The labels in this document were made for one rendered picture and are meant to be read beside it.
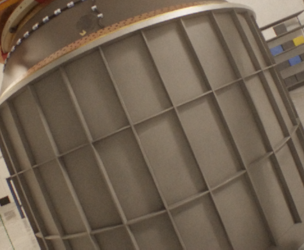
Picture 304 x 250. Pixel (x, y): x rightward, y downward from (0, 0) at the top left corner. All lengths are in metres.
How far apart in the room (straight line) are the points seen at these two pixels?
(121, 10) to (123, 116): 0.51
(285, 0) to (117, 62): 7.73
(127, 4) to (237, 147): 0.84
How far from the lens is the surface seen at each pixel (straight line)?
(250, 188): 1.19
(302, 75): 7.46
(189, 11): 1.16
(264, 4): 8.18
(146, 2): 1.26
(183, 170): 1.05
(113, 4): 1.27
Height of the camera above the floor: 0.77
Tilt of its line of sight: 3 degrees up
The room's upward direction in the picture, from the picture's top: 23 degrees counter-clockwise
